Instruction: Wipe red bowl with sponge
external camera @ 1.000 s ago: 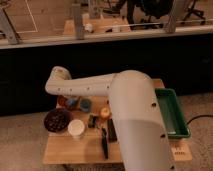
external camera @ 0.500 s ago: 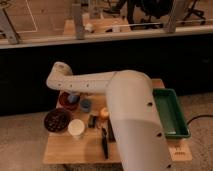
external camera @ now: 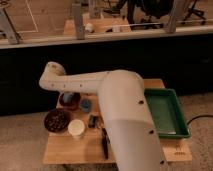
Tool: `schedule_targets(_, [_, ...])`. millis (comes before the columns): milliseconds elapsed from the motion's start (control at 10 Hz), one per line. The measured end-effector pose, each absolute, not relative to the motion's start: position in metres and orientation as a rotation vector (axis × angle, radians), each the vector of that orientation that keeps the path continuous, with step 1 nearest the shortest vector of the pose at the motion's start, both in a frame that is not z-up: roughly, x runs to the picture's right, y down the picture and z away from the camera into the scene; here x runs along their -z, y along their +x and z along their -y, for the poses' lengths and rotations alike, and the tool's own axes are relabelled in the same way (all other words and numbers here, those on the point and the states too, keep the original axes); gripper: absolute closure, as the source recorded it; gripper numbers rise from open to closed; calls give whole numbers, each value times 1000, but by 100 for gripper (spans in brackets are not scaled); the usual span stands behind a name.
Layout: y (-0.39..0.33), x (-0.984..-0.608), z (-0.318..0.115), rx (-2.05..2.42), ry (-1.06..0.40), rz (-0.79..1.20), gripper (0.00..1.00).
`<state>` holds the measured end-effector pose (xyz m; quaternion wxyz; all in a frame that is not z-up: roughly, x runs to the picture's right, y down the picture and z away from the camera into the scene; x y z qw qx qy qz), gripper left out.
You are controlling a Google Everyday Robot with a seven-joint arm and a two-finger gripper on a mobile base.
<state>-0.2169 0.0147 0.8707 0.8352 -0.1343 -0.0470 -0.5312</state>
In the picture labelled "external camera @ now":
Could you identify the small black box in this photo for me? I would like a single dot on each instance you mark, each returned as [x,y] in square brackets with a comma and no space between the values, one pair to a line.
[93,120]

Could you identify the black office chair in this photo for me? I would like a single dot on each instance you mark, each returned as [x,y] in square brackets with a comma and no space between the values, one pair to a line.
[192,10]

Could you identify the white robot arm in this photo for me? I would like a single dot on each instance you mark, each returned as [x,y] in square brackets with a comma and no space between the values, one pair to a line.
[128,121]

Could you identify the dark bowl with beans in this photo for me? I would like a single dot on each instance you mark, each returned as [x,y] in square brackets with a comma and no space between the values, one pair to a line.
[57,120]

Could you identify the black handled knife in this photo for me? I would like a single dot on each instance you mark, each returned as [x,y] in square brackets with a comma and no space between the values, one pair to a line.
[104,143]

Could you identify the green plastic tray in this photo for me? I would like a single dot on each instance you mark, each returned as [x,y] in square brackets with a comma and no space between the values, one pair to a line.
[167,113]

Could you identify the white cup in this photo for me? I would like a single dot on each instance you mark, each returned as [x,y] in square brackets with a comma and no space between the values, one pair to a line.
[76,128]

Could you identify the wooden table in background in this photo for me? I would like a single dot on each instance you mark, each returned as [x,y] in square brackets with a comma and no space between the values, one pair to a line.
[99,26]

